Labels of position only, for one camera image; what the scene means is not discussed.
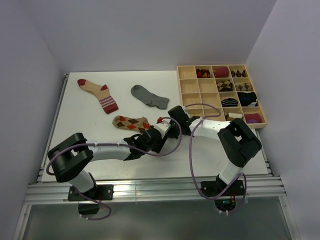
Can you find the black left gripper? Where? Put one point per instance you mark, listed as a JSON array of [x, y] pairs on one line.
[[160, 142]]

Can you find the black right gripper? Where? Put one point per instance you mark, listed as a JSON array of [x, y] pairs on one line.
[[171, 134]]

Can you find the tan orange argyle sock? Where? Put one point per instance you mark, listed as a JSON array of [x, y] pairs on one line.
[[139, 125]]

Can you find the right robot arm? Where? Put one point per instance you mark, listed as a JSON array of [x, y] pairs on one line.
[[239, 143]]

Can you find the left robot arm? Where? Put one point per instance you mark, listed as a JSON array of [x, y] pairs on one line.
[[69, 158]]

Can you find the wooden compartment tray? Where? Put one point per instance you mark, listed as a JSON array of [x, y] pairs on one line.
[[202, 98]]

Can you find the red orange argyle rolled sock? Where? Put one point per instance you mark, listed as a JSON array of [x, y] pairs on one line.
[[203, 73]]

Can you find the black white striped rolled sock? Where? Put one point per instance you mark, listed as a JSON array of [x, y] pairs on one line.
[[229, 102]]

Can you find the brown tan argyle rolled sock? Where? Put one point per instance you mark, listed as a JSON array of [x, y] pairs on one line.
[[225, 86]]

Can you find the tan sock with purple stripes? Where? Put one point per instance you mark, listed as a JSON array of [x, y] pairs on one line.
[[101, 92]]

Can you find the beige rolled sock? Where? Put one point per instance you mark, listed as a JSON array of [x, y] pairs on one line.
[[230, 116]]

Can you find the crimson rolled sock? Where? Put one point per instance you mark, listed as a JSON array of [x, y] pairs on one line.
[[221, 72]]

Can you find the black blue rolled sock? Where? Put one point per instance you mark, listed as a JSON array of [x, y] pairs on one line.
[[248, 99]]

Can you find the brown white argyle rolled sock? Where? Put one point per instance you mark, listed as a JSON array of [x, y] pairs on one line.
[[239, 73]]

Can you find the grey brown argyle rolled sock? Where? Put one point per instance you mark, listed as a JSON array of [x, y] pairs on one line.
[[243, 87]]

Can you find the magenta purple rolled sock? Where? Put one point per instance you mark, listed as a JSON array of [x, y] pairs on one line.
[[253, 118]]

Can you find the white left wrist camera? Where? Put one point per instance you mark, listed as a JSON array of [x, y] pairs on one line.
[[162, 127]]

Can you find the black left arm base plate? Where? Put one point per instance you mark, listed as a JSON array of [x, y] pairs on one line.
[[90, 202]]

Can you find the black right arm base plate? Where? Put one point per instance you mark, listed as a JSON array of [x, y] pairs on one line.
[[231, 199]]

